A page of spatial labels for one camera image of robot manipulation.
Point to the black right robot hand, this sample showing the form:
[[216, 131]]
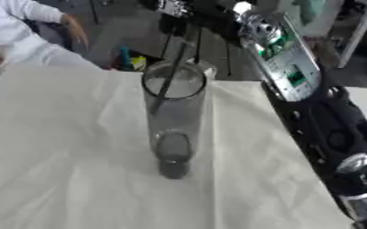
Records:
[[212, 18]]

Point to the dark flower stem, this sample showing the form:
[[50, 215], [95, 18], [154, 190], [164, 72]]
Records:
[[173, 69]]

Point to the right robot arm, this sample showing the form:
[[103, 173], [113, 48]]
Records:
[[327, 131]]

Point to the clear glass cylinder vase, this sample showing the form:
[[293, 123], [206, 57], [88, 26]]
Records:
[[175, 125]]

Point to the yellow-green small object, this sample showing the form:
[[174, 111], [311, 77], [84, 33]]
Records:
[[138, 63]]

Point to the blue upright object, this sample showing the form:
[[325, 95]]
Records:
[[125, 56]]

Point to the dark chair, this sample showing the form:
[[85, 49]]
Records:
[[53, 34]]

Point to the person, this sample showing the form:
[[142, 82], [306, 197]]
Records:
[[19, 35]]

